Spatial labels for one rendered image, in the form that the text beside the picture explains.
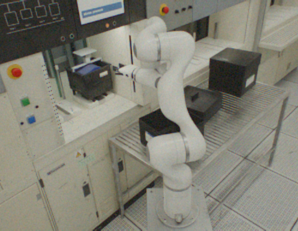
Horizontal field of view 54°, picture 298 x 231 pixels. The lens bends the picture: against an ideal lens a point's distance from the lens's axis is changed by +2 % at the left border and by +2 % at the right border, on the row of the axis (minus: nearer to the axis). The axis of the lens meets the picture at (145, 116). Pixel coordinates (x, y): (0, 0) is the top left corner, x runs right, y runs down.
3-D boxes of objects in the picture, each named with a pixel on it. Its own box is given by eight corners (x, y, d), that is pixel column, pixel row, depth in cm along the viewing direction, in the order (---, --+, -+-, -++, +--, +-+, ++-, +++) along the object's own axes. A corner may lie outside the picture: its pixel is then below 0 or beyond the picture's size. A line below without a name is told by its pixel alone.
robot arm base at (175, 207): (201, 227, 123) (203, 197, 113) (157, 229, 124) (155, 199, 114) (194, 193, 139) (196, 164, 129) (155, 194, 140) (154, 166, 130)
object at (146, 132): (139, 141, 175) (137, 118, 166) (172, 124, 189) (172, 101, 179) (169, 165, 156) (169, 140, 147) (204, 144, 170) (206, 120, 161)
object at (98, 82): (87, 106, 187) (78, 61, 170) (69, 97, 199) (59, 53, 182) (115, 92, 201) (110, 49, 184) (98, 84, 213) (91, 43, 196)
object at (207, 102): (203, 126, 185) (203, 109, 178) (165, 113, 201) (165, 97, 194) (223, 106, 204) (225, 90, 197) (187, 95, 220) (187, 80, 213)
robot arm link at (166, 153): (195, 188, 117) (198, 142, 104) (151, 197, 115) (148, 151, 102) (186, 168, 127) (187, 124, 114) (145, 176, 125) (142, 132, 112)
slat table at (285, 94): (181, 271, 185) (182, 186, 143) (119, 217, 221) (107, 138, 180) (272, 165, 259) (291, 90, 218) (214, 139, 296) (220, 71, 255)
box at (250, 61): (240, 98, 213) (245, 66, 199) (206, 88, 229) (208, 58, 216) (256, 83, 231) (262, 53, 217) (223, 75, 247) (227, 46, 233)
